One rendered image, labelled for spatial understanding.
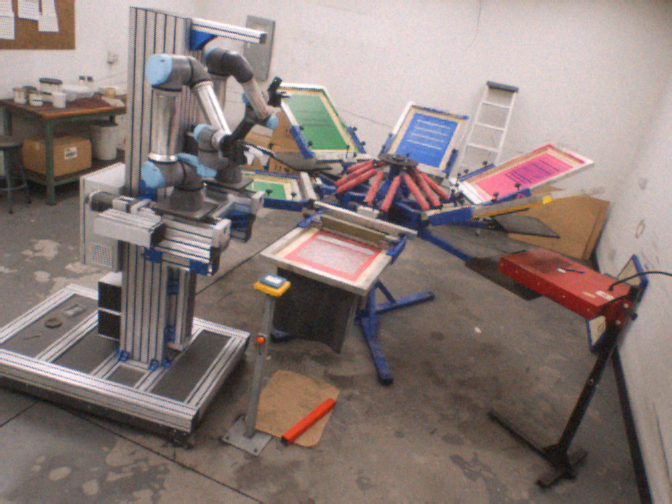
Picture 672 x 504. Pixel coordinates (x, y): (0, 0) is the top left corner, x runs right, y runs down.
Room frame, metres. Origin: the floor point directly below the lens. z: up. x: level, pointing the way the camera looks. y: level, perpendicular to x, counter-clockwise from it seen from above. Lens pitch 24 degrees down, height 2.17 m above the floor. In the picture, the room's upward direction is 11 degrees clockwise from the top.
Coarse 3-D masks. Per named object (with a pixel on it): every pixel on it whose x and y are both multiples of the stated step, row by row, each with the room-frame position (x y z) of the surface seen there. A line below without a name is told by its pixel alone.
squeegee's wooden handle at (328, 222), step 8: (320, 216) 3.03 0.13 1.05; (328, 216) 3.04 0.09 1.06; (328, 224) 3.01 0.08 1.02; (336, 224) 3.00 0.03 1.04; (344, 224) 2.98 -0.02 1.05; (352, 224) 2.99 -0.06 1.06; (344, 232) 2.98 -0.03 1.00; (352, 232) 2.97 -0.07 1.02; (360, 232) 2.96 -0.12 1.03; (368, 232) 2.94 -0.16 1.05; (376, 232) 2.94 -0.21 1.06; (368, 240) 2.94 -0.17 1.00; (376, 240) 2.93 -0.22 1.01; (384, 240) 2.94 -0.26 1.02
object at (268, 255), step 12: (300, 228) 2.94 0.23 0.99; (288, 240) 2.74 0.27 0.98; (264, 252) 2.51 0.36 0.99; (276, 252) 2.60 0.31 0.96; (276, 264) 2.46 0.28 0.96; (288, 264) 2.44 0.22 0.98; (300, 264) 2.46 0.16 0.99; (384, 264) 2.67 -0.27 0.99; (312, 276) 2.40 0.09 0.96; (324, 276) 2.39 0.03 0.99; (336, 276) 2.40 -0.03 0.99; (372, 276) 2.49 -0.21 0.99; (348, 288) 2.35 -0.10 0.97; (360, 288) 2.33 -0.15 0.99
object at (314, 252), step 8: (320, 232) 3.02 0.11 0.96; (312, 240) 2.88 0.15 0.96; (320, 240) 2.90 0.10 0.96; (344, 240) 2.97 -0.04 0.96; (296, 248) 2.72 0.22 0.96; (304, 248) 2.74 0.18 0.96; (312, 248) 2.76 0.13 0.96; (320, 248) 2.79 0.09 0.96; (328, 248) 2.81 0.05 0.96; (336, 248) 2.83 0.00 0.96; (288, 256) 2.60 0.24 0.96; (296, 256) 2.62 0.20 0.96; (304, 256) 2.64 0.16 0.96; (312, 256) 2.66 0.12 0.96; (320, 256) 2.68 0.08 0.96; (328, 256) 2.70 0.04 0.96; (312, 264) 2.56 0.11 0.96; (320, 264) 2.58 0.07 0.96
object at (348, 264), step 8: (344, 248) 2.85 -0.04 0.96; (368, 248) 2.93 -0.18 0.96; (336, 256) 2.72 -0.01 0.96; (344, 256) 2.74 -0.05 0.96; (352, 256) 2.77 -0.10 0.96; (360, 256) 2.79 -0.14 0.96; (368, 256) 2.81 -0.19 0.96; (376, 256) 2.83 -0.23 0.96; (328, 264) 2.60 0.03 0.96; (336, 264) 2.62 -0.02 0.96; (344, 264) 2.64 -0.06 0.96; (352, 264) 2.66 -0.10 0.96; (360, 264) 2.68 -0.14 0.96; (368, 264) 2.70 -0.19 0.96; (328, 272) 2.50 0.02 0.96; (336, 272) 2.52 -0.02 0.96; (344, 272) 2.54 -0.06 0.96; (352, 272) 2.56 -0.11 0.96; (360, 272) 2.58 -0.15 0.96; (352, 280) 2.47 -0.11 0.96
